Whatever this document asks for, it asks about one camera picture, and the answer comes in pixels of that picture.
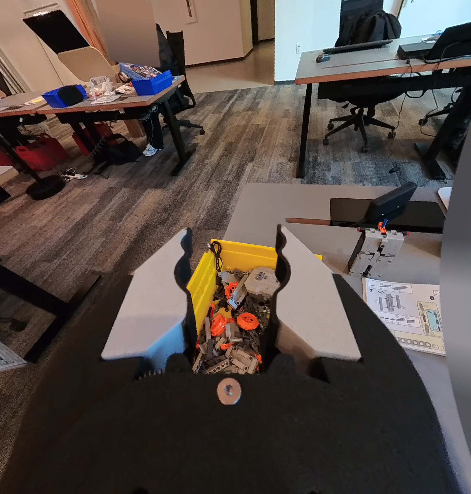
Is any grey block assembly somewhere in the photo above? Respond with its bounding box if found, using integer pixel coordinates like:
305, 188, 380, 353
347, 219, 410, 279

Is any black office chair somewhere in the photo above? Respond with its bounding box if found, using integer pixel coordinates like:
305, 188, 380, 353
322, 0, 403, 153
156, 23, 205, 136

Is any black round stand base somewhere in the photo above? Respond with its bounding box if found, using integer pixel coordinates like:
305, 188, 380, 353
26, 174, 67, 201

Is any grey wood-edged desk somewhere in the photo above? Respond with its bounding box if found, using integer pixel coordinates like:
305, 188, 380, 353
295, 33, 471, 180

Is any large grey motor block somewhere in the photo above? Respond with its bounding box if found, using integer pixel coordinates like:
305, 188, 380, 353
244, 266, 281, 295

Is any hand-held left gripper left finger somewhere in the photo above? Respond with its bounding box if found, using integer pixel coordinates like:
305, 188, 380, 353
100, 227, 198, 372

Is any black keyboard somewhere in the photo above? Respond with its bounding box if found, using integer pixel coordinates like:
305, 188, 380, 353
323, 39, 394, 55

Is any pile of building pieces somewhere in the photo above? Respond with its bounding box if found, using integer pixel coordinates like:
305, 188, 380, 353
193, 266, 282, 375

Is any colourful blue toy box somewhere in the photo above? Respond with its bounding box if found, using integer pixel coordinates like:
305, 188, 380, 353
119, 63, 161, 78

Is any black backpack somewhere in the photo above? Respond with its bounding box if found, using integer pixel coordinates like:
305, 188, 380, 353
349, 8, 403, 43

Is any black box-shaped device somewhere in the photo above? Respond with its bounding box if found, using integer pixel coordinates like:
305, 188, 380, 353
361, 181, 418, 225

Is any yellow plastic bin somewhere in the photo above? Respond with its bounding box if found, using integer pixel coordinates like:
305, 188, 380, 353
186, 239, 324, 375

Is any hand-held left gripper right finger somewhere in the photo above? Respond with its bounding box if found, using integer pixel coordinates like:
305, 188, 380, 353
271, 224, 363, 363

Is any red bag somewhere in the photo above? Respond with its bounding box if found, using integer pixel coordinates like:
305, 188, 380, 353
72, 121, 113, 156
0, 133, 69, 171

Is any black laptop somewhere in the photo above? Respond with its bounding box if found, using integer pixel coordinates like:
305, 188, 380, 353
397, 19, 471, 61

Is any tan board with black panel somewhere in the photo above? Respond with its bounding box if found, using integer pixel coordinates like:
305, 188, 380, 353
22, 10, 120, 83

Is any black flat pad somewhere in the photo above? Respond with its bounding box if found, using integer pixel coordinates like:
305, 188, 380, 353
330, 198, 446, 234

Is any black desk frame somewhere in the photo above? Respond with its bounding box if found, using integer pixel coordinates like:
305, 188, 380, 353
0, 255, 102, 364

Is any black cable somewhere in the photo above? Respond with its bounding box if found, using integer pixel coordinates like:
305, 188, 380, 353
209, 239, 225, 271

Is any black-and-white printed sheet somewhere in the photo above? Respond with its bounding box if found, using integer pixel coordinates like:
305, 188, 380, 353
0, 333, 28, 377

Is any white instruction booklet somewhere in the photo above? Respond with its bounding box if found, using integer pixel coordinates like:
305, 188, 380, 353
361, 276, 447, 357

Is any black bag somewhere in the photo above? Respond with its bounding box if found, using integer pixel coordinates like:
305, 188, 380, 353
104, 133, 143, 166

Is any large blue plastic bin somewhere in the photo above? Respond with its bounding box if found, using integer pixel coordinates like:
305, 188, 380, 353
131, 69, 173, 95

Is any clear plastic container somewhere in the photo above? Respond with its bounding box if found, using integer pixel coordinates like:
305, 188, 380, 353
90, 76, 120, 104

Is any blue bin with black pouch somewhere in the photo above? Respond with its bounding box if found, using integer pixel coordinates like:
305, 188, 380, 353
42, 84, 87, 108

